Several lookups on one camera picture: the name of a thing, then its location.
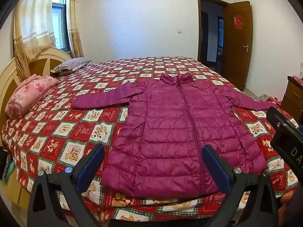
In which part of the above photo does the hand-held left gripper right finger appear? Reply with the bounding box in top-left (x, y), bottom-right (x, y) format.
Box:
top-left (201, 145), bottom-right (278, 227)

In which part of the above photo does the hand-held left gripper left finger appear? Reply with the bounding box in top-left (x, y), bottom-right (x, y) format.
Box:
top-left (27, 144), bottom-right (106, 227)

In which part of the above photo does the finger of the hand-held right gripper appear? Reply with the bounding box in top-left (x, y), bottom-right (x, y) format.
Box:
top-left (266, 106), bottom-right (300, 134)

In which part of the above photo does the purple quilted down jacket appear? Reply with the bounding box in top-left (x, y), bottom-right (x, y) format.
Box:
top-left (71, 72), bottom-right (280, 198)

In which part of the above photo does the clothes pile on floor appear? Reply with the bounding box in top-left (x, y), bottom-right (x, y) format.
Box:
top-left (257, 94), bottom-right (282, 106)

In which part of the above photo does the brown wooden desk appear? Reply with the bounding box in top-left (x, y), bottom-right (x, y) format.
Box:
top-left (277, 75), bottom-right (303, 123)

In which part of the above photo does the red checkered printed bed blanket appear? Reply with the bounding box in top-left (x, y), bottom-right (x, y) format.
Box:
top-left (1, 56), bottom-right (300, 227)

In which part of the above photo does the brown wooden door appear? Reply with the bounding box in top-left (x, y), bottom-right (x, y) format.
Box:
top-left (223, 1), bottom-right (253, 91)

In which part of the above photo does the teal cloth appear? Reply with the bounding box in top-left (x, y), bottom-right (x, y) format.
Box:
top-left (2, 155), bottom-right (15, 183)

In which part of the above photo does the pink folded blanket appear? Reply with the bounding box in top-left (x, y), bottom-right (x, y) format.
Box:
top-left (5, 74), bottom-right (60, 119)

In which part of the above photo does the striped patterned pillow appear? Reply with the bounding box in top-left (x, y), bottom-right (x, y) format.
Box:
top-left (50, 57), bottom-right (92, 74)

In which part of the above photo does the red paper door decoration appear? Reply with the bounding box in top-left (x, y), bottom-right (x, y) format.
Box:
top-left (233, 15), bottom-right (244, 30)

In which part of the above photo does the cream wooden bed headboard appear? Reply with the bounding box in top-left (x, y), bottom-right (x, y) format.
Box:
top-left (0, 46), bottom-right (73, 133)

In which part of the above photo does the beige patterned curtain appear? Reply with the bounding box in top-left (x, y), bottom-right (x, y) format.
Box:
top-left (67, 0), bottom-right (84, 58)
top-left (13, 0), bottom-right (56, 81)

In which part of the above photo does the window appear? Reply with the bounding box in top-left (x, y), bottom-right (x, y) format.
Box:
top-left (51, 0), bottom-right (71, 52)

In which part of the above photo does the brown wooden door frame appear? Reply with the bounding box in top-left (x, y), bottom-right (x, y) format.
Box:
top-left (197, 0), bottom-right (230, 64)

